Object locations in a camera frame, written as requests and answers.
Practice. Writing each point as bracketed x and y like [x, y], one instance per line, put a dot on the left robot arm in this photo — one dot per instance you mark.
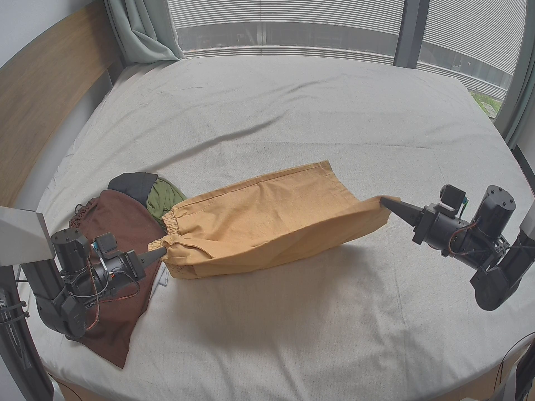
[25, 240]

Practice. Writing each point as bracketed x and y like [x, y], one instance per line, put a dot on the brown shorts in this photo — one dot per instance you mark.
[117, 224]

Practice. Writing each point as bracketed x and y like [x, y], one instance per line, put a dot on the window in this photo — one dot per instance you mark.
[292, 11]

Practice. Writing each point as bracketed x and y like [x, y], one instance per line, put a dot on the bed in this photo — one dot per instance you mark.
[313, 98]

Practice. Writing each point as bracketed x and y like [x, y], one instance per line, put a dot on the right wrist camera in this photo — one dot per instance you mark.
[452, 196]

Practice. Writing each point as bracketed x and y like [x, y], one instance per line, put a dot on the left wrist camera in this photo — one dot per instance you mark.
[105, 244]

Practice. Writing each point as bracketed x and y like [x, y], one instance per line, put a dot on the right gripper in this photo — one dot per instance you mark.
[443, 230]

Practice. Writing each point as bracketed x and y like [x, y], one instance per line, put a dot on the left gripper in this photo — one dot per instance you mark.
[121, 272]

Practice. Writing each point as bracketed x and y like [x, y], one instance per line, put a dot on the green garment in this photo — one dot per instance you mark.
[165, 201]

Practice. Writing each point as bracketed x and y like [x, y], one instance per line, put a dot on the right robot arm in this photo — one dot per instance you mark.
[497, 207]

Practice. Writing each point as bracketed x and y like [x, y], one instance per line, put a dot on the mustard yellow shorts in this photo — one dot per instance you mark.
[271, 224]

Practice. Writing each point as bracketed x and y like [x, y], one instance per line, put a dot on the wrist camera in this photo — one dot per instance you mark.
[452, 196]
[105, 244]

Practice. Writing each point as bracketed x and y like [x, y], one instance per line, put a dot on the black garment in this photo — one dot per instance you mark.
[129, 184]

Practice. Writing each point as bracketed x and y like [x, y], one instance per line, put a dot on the blue-green curtain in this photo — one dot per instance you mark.
[138, 27]

